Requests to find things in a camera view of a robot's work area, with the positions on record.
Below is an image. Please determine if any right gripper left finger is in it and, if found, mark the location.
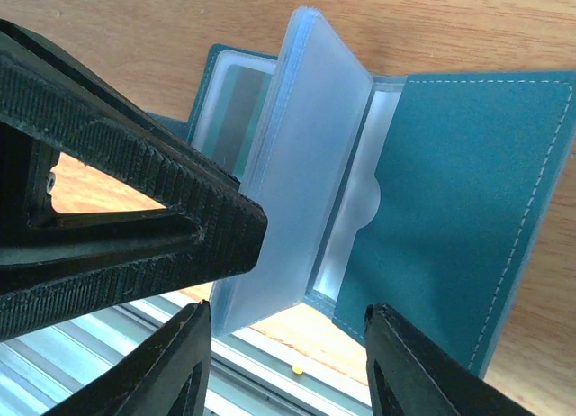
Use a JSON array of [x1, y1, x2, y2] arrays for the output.
[[47, 301, 212, 415]]

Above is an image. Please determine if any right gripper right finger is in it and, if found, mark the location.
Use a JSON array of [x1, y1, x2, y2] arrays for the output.
[[364, 303, 531, 415]]

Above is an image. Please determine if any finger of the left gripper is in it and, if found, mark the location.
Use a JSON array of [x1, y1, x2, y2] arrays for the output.
[[1, 21, 267, 339]]

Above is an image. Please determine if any teal leather card holder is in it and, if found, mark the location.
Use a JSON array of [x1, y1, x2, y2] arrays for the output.
[[161, 6, 575, 376]]

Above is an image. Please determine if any teal card in holder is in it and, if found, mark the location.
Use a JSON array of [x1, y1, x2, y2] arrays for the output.
[[202, 65, 272, 180]]

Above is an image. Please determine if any aluminium front rail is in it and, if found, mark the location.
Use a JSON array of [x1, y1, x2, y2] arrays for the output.
[[1, 292, 373, 415]]

